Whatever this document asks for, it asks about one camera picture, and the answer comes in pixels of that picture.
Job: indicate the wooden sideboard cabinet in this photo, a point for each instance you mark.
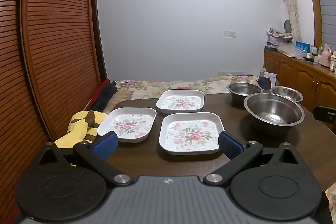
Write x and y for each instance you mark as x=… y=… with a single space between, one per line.
x=302 y=77

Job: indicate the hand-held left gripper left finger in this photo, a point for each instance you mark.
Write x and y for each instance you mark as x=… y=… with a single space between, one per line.
x=106 y=145

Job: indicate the white floral square plate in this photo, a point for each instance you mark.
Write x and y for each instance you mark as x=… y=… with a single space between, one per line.
x=193 y=134
x=181 y=103
x=128 y=124

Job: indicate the wooden louvered wardrobe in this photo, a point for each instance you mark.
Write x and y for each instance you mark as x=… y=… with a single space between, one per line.
x=52 y=29

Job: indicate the white wall switch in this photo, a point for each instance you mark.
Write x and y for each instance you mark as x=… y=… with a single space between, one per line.
x=230 y=34

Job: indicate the yellow striped plush toy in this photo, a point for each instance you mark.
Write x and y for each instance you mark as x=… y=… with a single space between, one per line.
x=78 y=132

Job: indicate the white cardboard box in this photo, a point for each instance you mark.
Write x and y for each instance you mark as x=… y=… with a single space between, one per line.
x=273 y=79

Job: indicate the blue and white packet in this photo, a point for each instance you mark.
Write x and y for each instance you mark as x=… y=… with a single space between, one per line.
x=302 y=46

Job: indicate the group of small bottles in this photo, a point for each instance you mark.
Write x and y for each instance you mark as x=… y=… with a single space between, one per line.
x=313 y=56

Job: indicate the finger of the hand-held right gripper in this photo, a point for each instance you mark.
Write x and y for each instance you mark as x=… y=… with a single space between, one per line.
x=324 y=115

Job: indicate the wall socket strip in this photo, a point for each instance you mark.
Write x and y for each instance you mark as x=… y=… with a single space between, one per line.
x=231 y=73

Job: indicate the white jar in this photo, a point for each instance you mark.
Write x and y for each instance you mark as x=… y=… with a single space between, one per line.
x=333 y=62

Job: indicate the small stainless steel bowl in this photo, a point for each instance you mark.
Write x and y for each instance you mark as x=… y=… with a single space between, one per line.
x=287 y=92

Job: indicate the medium stainless steel bowl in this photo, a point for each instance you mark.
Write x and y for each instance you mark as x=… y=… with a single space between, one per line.
x=244 y=88

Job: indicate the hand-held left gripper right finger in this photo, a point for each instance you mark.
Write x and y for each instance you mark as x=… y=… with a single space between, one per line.
x=229 y=146

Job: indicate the clear plastic bag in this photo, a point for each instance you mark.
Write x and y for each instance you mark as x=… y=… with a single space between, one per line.
x=287 y=50

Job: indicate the floral bedsheet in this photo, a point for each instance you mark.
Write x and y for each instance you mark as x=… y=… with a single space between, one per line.
x=147 y=91

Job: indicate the large stainless steel bowl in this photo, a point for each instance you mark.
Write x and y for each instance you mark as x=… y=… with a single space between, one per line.
x=273 y=111

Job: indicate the dark and red clothes pile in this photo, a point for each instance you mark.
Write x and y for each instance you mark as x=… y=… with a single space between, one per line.
x=105 y=95

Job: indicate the grey window blind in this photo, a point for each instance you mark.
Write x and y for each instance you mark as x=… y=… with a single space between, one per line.
x=326 y=3

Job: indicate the pink bottle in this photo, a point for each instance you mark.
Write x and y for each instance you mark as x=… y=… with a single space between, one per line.
x=326 y=56

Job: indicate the wooden door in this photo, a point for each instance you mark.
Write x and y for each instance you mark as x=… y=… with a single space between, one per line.
x=96 y=29

